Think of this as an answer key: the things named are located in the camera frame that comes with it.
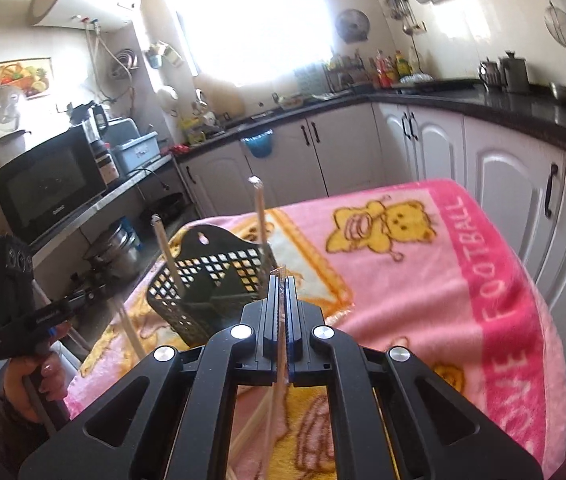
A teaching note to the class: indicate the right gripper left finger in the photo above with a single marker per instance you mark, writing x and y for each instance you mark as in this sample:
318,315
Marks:
171,416

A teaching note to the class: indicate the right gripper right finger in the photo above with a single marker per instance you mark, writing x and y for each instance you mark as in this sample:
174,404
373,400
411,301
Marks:
391,416

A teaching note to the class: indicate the chopsticks pair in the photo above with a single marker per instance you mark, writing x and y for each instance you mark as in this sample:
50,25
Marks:
118,308

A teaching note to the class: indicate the person's left hand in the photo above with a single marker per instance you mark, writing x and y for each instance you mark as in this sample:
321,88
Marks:
29,379

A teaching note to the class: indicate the stainless steel pot stack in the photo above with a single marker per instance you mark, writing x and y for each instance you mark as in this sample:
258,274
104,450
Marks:
115,252

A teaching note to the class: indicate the dark green utensil basket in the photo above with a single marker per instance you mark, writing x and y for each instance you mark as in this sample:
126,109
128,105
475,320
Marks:
220,273

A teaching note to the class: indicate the black microwave oven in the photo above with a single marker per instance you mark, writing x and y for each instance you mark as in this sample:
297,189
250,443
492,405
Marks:
43,186

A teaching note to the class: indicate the black wok pan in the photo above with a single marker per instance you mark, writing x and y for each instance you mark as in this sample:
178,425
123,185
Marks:
169,208

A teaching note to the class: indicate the blue plastic storage box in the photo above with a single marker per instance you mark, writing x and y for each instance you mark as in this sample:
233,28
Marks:
136,153

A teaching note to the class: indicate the black electric kettle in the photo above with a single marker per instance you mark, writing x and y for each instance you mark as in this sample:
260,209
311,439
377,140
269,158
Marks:
92,118

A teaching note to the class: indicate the fruit picture poster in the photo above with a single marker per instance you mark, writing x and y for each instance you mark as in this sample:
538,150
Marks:
33,76

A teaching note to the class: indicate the blue hanging trash bin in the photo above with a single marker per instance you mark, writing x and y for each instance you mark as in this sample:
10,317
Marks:
259,145

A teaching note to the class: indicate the white water heater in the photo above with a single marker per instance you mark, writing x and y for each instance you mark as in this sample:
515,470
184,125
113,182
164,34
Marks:
109,15

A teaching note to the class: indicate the steel canister pot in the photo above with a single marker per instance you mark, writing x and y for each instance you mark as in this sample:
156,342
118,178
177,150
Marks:
514,73

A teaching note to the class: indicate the steel kettle pot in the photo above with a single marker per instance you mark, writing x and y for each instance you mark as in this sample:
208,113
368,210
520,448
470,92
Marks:
490,75

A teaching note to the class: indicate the yellow oil bottle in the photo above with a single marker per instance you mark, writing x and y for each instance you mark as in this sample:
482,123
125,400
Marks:
403,67

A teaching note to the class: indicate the red condiment bottle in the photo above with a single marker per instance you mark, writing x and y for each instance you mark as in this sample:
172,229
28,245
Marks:
384,71

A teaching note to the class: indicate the round wall vent fan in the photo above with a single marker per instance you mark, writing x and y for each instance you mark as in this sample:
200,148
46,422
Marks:
352,26

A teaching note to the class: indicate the wire mesh strainer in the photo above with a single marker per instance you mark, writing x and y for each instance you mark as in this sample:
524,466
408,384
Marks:
555,23

